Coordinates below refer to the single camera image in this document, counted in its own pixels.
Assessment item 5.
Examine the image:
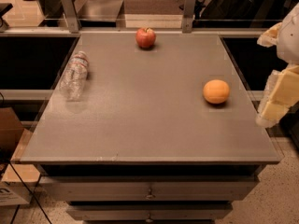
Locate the clear plastic water bottle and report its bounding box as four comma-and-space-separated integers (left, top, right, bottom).
59, 51, 89, 101

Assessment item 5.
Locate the black office chair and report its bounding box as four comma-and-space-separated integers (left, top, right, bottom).
199, 0, 272, 21

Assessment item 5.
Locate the orange fruit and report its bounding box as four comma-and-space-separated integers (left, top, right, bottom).
203, 79, 230, 104

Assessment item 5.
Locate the metal bracket post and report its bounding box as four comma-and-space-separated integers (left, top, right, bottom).
181, 0, 195, 33
61, 0, 80, 33

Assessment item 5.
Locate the drawer knob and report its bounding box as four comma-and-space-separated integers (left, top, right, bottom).
145, 214, 153, 223
145, 189, 155, 200

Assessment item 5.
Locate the right metal bracket post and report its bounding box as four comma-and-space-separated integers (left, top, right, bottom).
181, 0, 195, 33

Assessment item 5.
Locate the brown cardboard box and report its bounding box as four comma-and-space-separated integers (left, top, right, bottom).
0, 107, 24, 152

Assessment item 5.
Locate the left metal bracket post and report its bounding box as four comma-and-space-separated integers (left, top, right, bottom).
61, 0, 80, 33

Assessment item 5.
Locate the lower drawer knob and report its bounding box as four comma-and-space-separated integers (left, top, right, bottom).
145, 214, 153, 223

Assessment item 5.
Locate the grey drawer cabinet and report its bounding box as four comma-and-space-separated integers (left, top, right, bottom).
21, 32, 279, 224

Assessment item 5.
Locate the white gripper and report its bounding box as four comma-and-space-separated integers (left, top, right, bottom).
256, 3, 299, 128

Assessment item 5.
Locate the white labelled box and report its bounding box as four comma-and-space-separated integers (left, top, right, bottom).
0, 182, 31, 206

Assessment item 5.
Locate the black cable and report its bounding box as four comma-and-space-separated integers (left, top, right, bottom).
8, 161, 53, 224

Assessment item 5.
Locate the red apple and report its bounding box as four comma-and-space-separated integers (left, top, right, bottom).
135, 28, 156, 49

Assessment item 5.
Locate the upper drawer knob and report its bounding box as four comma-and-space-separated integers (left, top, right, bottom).
145, 189, 155, 200

